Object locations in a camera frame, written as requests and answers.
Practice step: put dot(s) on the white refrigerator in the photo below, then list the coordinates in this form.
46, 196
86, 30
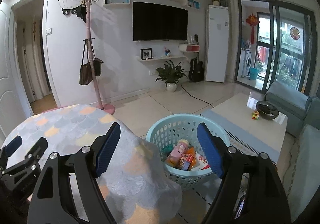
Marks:
217, 43

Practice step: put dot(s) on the orange crinkled snack bag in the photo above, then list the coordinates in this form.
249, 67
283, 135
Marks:
191, 151

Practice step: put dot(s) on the white red shelf box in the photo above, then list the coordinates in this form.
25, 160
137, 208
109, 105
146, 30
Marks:
189, 48

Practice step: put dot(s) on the light blue laundry basket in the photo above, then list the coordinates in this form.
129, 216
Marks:
169, 130

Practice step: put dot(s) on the framed butterfly picture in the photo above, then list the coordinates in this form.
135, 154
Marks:
146, 54

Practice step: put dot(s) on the black bowl on table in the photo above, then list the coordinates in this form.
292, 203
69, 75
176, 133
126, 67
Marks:
267, 110

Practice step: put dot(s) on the teal sofa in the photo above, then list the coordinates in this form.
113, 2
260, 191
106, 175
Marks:
301, 179

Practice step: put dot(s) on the colourful snack packet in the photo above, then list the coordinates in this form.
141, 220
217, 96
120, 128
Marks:
187, 161

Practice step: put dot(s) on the black wall television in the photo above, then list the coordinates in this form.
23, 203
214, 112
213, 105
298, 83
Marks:
151, 21

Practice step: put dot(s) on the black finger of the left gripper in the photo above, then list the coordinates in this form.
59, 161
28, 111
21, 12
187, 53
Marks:
8, 150

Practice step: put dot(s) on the red white package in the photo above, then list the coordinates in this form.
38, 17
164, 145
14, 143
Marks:
201, 163

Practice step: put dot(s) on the white coffee table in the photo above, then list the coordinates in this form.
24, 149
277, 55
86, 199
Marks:
239, 109

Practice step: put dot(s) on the potted green plant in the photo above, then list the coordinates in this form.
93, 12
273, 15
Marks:
170, 74

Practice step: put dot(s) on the red chinese knot ornament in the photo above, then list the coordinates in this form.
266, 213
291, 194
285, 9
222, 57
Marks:
253, 21

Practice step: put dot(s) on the white washing machine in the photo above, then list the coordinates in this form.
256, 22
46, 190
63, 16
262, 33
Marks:
245, 62

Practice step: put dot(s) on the blue bucket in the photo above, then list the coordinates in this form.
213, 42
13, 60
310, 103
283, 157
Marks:
253, 74

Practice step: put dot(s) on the pink white bottle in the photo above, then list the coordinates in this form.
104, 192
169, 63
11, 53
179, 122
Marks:
175, 155

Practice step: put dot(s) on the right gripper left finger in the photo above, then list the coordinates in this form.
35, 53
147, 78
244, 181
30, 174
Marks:
67, 190

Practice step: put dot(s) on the scale pattern tablecloth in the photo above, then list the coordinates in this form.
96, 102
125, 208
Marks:
134, 186

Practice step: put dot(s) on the brown hanging handbag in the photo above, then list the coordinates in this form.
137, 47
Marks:
85, 67

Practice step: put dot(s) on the black guitar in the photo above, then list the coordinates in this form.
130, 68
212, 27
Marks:
196, 71

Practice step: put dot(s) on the colourful puzzle cube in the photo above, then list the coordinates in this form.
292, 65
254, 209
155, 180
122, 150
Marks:
255, 115

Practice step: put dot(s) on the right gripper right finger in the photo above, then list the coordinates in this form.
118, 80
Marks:
250, 190

